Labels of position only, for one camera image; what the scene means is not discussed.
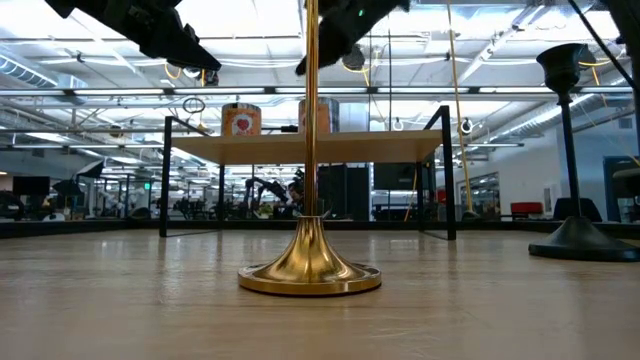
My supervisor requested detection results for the gold candlestick holder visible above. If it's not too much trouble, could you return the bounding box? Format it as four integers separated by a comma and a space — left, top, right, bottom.
237, 0, 383, 298

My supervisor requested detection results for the black candlestick holder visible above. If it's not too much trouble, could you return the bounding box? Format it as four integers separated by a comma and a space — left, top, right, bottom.
528, 42, 640, 263

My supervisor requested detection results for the long yellow extension cable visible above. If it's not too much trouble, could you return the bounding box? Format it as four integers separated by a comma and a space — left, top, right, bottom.
446, 0, 475, 216

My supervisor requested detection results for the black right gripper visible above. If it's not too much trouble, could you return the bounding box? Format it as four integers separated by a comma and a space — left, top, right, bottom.
294, 0, 412, 77

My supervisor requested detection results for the red seat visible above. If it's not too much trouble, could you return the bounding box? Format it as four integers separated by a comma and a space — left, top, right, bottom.
509, 201, 545, 217

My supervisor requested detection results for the black cabinet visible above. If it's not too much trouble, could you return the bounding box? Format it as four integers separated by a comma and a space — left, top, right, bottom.
317, 163, 372, 222

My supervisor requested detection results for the black wall monitor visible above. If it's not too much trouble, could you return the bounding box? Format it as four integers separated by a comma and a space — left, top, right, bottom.
372, 162, 417, 192

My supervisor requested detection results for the orange candle jar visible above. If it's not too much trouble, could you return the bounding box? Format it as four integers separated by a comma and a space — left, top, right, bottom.
298, 97, 341, 135
221, 102, 263, 137

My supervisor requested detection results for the black aluminium table frame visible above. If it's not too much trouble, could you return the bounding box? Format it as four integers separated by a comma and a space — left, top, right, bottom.
0, 218, 640, 240

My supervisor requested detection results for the black office chair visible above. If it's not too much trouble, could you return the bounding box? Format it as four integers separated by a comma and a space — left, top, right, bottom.
552, 197, 604, 223

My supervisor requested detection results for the small black monitor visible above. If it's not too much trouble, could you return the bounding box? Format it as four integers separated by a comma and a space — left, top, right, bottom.
11, 175, 52, 197

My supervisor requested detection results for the person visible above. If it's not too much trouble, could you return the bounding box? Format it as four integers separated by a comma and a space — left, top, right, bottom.
285, 180, 307, 217

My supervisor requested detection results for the wooden shelf with black legs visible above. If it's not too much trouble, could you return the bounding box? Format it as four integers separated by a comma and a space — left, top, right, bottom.
158, 104, 457, 241

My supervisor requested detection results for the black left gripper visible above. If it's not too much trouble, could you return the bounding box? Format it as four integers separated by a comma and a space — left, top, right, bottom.
44, 0, 223, 72

